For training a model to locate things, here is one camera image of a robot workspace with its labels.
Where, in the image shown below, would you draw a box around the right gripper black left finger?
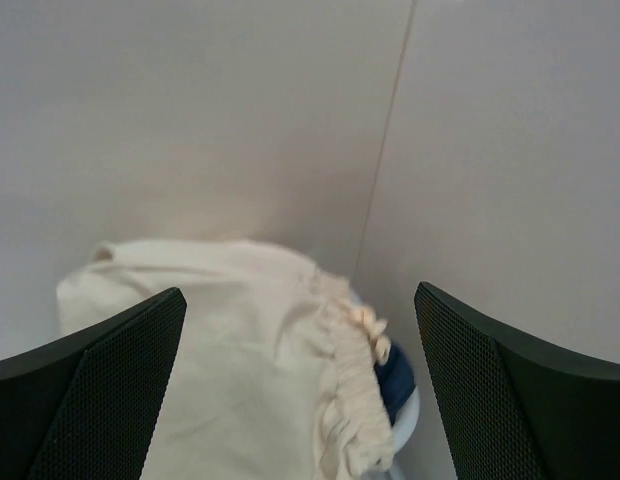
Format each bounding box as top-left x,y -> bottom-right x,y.
0,288 -> 187,479

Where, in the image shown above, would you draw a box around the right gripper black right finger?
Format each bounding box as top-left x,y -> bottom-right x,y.
414,282 -> 620,479

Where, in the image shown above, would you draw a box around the beige trousers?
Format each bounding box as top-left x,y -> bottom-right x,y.
57,240 -> 395,479

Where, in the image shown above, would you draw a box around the navy blue garment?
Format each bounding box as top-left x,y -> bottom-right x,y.
374,342 -> 416,425

